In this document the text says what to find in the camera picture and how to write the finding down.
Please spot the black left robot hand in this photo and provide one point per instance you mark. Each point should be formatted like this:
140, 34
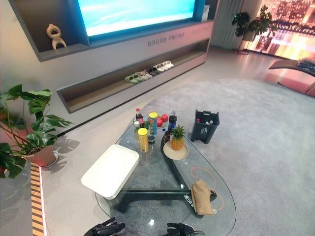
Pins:
108, 227

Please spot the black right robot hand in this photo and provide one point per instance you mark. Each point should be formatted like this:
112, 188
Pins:
183, 230

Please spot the brown cloth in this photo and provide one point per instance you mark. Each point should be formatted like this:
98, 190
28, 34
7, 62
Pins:
201, 199

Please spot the white rectangular basket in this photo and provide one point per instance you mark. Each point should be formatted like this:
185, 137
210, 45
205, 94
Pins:
110, 169

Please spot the dark curved table base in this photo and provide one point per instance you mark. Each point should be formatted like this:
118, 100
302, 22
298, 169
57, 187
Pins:
169, 169

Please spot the yellow black striped floor strip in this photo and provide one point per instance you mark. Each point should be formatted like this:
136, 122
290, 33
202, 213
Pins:
37, 201

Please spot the round beige plate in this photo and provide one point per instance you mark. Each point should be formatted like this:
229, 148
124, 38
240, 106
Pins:
172, 153

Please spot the pineapple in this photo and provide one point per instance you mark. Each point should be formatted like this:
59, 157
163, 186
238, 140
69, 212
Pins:
177, 141

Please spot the small dark can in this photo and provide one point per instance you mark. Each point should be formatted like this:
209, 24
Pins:
151, 140

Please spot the terracotta plant pot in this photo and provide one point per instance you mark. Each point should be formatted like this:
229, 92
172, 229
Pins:
43, 156

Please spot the green drink bottle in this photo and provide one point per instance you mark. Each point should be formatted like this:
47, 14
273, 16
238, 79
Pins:
136, 130

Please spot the dark grey trash bin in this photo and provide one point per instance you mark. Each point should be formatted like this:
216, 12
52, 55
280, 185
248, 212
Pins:
204, 130

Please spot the fruit plate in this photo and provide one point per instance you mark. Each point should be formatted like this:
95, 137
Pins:
163, 127

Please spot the blue-capped dark soda bottle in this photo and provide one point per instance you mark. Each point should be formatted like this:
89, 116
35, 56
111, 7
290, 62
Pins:
172, 121

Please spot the green chips can yellow lid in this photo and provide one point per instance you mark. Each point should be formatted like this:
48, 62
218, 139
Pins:
153, 124

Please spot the red apple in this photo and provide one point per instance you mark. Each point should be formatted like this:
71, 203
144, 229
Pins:
164, 117
160, 122

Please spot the small bottle in bin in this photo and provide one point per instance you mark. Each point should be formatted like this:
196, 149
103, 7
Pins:
209, 122

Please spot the light grey carpet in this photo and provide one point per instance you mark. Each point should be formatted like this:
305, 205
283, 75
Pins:
258, 147

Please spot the red-capped cola bottle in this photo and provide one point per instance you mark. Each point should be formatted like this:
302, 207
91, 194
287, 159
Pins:
139, 115

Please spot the large monstera plant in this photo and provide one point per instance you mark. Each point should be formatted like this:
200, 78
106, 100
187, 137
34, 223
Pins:
37, 123

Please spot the green slipper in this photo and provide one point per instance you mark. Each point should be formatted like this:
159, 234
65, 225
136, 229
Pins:
136, 76
130, 79

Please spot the beige slipper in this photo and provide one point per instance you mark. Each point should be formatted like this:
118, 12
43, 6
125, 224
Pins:
147, 73
142, 75

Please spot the black slipper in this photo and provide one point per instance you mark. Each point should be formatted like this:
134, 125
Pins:
153, 71

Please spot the white slipper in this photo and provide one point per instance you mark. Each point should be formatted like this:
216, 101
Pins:
160, 67
168, 64

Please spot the pink curved lounge sofa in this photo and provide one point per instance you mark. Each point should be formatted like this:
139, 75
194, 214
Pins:
295, 73

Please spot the beige abstract sculpture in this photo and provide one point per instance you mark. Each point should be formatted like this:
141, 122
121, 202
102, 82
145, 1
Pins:
55, 37

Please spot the large blue TV screen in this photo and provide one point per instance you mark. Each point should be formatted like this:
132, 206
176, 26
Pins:
137, 14

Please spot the tall monstera plant on stand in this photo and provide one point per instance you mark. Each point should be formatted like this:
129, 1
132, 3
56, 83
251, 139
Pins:
251, 24

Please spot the grey TV wall cabinet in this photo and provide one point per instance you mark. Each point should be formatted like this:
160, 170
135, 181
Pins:
110, 68

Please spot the orange city wall display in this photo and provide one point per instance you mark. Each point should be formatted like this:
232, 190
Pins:
285, 27

